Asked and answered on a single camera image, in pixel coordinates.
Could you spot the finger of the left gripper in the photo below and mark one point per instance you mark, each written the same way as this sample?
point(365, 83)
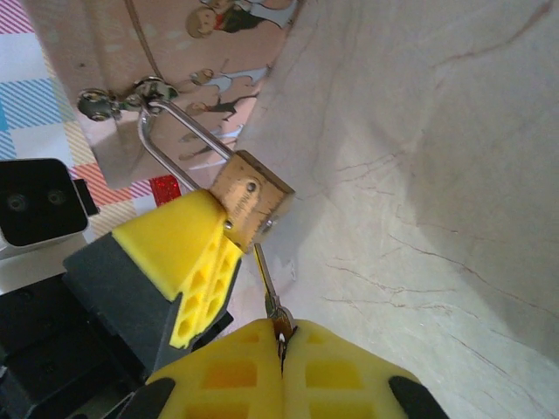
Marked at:
point(174, 244)

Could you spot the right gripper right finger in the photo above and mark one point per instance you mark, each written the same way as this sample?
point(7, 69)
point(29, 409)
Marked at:
point(340, 379)

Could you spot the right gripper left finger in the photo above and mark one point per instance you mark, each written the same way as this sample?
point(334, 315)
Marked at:
point(227, 379)

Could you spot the brass padlock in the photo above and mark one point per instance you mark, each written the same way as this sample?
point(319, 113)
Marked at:
point(249, 201)

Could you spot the small metal key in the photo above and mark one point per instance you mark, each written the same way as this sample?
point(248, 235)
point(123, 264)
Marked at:
point(268, 288)

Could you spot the pink cartoon couple box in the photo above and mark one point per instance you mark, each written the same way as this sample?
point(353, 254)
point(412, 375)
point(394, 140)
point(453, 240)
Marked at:
point(109, 43)

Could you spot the red glitter box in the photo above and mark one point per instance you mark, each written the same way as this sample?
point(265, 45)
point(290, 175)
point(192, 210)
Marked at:
point(165, 190)

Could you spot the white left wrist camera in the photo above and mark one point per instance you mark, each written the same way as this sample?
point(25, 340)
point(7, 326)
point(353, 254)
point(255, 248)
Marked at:
point(39, 201)

